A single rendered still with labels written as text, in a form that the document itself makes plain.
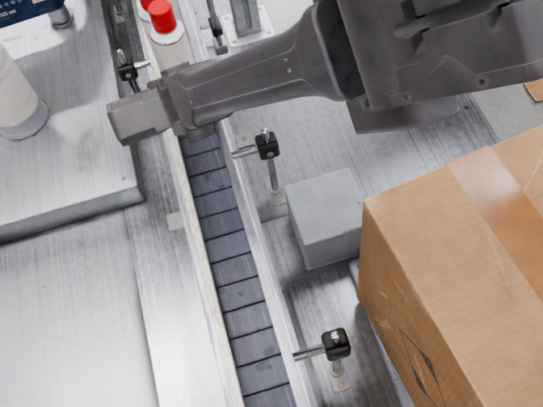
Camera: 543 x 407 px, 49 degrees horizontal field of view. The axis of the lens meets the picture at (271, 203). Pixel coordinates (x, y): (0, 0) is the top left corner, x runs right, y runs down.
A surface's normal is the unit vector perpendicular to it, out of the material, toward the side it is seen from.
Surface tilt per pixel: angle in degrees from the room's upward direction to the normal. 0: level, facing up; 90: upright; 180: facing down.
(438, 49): 72
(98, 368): 0
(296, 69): 77
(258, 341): 0
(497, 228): 0
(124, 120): 43
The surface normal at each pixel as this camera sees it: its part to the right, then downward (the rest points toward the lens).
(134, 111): 0.05, 0.22
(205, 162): -0.10, -0.49
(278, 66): -0.83, 0.40
